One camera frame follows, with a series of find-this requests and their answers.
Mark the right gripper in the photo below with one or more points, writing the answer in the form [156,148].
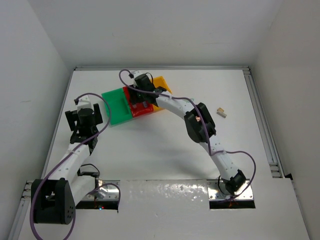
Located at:
[134,96]

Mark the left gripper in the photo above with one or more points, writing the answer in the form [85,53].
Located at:
[71,117]

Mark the grey eraser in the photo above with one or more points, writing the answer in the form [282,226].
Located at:
[222,114]

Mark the blue correction tape case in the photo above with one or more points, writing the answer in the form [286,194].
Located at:
[145,104]

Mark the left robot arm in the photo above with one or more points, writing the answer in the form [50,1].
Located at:
[56,199]

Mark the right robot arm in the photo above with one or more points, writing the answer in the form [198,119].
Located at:
[199,125]

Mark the red plastic bin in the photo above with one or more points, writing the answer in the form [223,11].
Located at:
[140,108]

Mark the green plastic bin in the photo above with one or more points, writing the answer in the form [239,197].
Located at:
[118,109]

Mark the yellow plastic bin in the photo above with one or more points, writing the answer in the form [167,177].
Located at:
[160,82]

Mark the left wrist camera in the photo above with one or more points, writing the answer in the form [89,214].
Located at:
[83,103]

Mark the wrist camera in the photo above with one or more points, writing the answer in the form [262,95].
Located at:
[83,103]
[135,75]

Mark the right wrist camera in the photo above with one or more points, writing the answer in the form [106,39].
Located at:
[135,75]

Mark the aluminium frame rail back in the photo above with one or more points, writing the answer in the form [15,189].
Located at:
[162,67]

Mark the aluminium frame rail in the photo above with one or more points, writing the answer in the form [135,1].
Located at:
[162,67]
[268,141]

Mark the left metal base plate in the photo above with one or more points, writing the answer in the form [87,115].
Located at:
[108,191]

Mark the aluminium frame rail right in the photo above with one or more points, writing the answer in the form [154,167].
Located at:
[268,141]

